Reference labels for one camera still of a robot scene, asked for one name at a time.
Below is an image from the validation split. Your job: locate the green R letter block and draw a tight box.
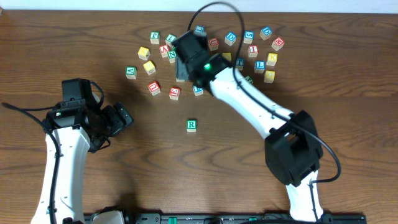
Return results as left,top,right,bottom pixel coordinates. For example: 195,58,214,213
187,119,197,133

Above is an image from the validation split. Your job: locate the green T letter block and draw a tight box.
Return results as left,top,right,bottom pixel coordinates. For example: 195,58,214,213
236,58,244,71

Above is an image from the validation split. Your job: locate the green L letter block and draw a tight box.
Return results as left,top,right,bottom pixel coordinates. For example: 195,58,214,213
165,34,177,48

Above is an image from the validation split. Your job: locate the blue L letter block top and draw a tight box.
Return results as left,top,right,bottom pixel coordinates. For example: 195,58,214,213
195,26,205,34

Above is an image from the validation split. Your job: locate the green P letter block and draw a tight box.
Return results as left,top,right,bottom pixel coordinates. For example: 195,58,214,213
150,31,160,45

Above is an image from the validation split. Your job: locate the red I letter block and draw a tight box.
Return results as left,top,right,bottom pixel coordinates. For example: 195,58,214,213
248,45,259,58

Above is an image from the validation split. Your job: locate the red U letter block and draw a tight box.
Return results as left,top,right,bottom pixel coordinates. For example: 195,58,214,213
148,81,161,96

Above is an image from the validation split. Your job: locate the blue S letter block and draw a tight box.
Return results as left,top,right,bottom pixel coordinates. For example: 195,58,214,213
243,30,254,44

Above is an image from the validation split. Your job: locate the red E letter block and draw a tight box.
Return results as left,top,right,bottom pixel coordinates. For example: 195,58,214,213
169,87,180,100

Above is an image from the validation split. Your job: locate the yellow block upper left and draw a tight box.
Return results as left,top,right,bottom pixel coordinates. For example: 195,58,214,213
137,47,150,61

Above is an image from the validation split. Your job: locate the red C letter block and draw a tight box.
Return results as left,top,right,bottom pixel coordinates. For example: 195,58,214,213
208,38,219,51

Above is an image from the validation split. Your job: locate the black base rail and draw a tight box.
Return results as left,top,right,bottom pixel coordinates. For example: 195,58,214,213
83,212,367,224

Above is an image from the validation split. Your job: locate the yellow block lower left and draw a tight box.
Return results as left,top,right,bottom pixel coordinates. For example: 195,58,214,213
143,61,156,75

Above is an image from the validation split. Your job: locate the blue L letter block right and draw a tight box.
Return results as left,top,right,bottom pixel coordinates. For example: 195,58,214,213
254,60,266,73

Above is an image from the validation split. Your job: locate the yellow K letter block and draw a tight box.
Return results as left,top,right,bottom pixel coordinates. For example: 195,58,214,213
266,53,278,66

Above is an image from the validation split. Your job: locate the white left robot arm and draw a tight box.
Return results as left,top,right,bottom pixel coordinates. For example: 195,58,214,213
32,97,133,223

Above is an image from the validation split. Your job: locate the yellow block far right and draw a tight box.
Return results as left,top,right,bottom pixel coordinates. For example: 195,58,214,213
264,70,275,83

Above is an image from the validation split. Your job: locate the yellow block near C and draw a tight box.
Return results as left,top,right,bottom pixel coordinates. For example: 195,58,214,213
222,52,232,62

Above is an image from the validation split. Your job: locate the blue question mark block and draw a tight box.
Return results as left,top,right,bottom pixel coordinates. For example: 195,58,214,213
193,85,204,96

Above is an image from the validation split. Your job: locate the green 4 number block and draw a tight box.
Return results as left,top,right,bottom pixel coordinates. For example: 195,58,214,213
245,76,254,84

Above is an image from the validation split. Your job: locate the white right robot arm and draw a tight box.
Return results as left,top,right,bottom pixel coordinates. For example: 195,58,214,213
172,31,323,222

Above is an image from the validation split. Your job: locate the blue D letter block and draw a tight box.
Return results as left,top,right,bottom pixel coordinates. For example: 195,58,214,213
224,32,237,46

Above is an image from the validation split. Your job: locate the blue Q letter block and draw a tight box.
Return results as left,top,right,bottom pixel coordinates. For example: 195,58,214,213
259,26,272,40

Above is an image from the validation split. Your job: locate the red M letter block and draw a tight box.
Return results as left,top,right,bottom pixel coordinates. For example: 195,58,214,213
271,37,285,51

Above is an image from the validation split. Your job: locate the red A letter block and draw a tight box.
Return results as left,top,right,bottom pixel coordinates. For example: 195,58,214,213
159,44,170,58

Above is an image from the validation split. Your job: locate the green V letter block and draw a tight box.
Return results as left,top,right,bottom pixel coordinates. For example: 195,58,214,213
125,66,137,80

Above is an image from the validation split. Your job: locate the green N letter block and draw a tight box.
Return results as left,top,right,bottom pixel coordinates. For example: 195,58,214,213
167,50,177,63

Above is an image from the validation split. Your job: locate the blue l letter block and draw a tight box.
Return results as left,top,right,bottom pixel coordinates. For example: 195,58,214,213
195,26,205,34
254,60,266,73

